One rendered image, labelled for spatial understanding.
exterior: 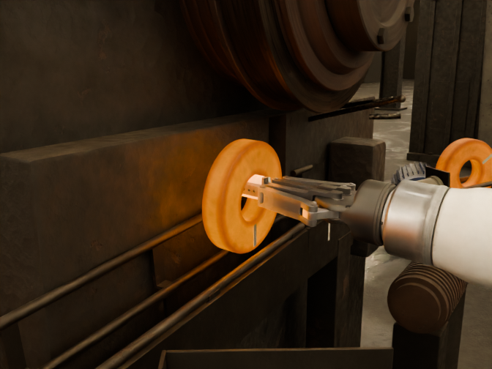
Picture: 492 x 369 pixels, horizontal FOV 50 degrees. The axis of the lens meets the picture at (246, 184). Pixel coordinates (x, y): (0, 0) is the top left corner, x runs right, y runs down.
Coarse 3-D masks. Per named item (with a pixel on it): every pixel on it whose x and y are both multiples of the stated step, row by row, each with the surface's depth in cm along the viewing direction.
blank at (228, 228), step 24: (240, 144) 68; (264, 144) 71; (216, 168) 66; (240, 168) 67; (264, 168) 72; (216, 192) 65; (240, 192) 68; (216, 216) 66; (240, 216) 69; (264, 216) 74; (216, 240) 68; (240, 240) 70
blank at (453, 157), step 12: (456, 144) 118; (468, 144) 117; (480, 144) 119; (444, 156) 118; (456, 156) 117; (468, 156) 118; (480, 156) 120; (444, 168) 117; (456, 168) 118; (480, 168) 121; (456, 180) 119; (468, 180) 124; (480, 180) 121
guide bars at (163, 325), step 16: (304, 224) 83; (256, 256) 71; (240, 272) 68; (208, 288) 63; (192, 304) 60; (176, 320) 58; (144, 336) 54; (128, 352) 52; (96, 368) 50; (112, 368) 50
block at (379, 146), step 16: (336, 144) 106; (352, 144) 105; (368, 144) 103; (384, 144) 107; (336, 160) 107; (352, 160) 105; (368, 160) 103; (384, 160) 108; (336, 176) 108; (352, 176) 106; (368, 176) 104
